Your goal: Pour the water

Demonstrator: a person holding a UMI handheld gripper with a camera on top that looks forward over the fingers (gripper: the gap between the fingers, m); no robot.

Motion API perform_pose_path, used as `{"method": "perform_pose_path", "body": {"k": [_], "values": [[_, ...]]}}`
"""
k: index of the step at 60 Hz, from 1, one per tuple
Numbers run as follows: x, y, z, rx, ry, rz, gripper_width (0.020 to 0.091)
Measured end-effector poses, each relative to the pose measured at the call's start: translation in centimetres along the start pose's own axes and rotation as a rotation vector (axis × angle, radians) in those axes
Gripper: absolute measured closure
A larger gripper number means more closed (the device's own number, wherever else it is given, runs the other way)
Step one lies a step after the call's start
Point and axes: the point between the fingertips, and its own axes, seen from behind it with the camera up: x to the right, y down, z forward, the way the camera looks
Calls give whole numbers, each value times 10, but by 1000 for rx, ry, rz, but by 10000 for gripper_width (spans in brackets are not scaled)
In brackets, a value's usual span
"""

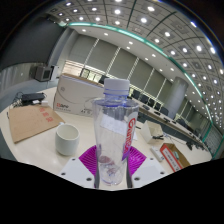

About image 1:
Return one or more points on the large white cardboard box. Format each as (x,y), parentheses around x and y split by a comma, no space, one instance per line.
(78,95)

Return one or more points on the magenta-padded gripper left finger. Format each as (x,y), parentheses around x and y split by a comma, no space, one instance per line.
(87,160)

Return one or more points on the long curved conference desk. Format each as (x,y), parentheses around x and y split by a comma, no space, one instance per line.
(156,116)

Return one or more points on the group of ceiling lights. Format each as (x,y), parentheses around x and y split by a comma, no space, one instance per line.
(144,20)

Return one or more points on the small teal block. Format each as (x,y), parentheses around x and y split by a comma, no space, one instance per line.
(176,155)

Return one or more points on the row of black office chairs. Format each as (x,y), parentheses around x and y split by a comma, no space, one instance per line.
(163,110)

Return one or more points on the white ceramic mug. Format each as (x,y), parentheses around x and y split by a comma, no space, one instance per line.
(66,141)

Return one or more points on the black power adapter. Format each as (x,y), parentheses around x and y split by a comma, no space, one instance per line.
(32,97)

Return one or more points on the brown paper envelope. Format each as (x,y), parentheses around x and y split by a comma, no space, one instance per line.
(30,121)

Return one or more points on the brown cardboard tray red side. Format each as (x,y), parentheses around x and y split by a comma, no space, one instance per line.
(183,160)

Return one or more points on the clear plastic water bottle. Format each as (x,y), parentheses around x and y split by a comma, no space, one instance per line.
(115,130)

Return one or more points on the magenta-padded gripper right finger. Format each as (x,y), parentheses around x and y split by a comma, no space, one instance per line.
(137,161)

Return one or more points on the grey monitor cabinet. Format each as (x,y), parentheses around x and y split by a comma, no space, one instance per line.
(42,73)

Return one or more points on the white remote control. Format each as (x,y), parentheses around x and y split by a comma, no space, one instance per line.
(156,154)

